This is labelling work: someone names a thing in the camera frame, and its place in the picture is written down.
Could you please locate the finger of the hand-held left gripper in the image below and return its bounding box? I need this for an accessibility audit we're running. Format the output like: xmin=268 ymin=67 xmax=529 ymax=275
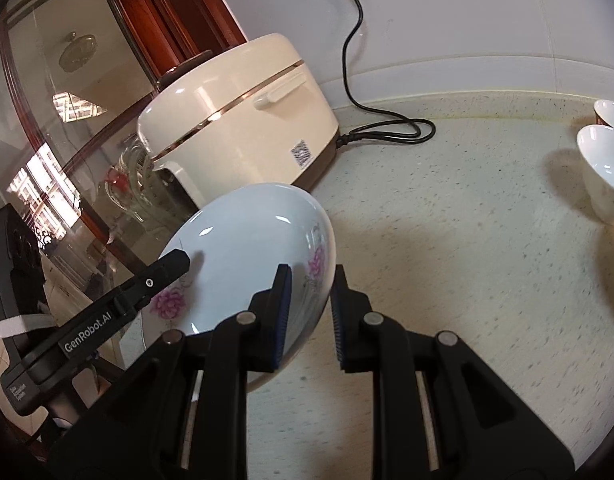
xmin=114 ymin=248 xmax=191 ymax=318

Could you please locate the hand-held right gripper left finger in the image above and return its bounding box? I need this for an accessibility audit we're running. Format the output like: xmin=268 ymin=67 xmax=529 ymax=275
xmin=47 ymin=263 xmax=294 ymax=480

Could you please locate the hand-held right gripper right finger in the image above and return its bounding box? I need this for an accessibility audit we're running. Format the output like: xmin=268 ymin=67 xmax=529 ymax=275
xmin=330 ymin=264 xmax=575 ymax=480

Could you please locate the white pink-flower plate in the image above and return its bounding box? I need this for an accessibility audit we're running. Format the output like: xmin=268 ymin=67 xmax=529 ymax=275
xmin=141 ymin=183 xmax=336 ymax=393

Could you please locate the glass pitcher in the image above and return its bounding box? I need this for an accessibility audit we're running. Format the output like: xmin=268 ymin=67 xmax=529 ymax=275
xmin=104 ymin=135 xmax=163 ymax=221

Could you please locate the cream rice cooker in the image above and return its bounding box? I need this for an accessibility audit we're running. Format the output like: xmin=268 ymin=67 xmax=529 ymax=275
xmin=137 ymin=33 xmax=341 ymax=213

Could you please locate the wooden glass-door cabinet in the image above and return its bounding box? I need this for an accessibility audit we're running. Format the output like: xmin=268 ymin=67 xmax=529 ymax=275
xmin=0 ymin=0 xmax=249 ymax=441

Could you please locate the white pink-flower bowl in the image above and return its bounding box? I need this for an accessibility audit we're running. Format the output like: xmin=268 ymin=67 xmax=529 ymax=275
xmin=576 ymin=125 xmax=614 ymax=226

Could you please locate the black power cable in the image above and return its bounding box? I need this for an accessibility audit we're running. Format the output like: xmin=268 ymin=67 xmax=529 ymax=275
xmin=312 ymin=0 xmax=436 ymax=148

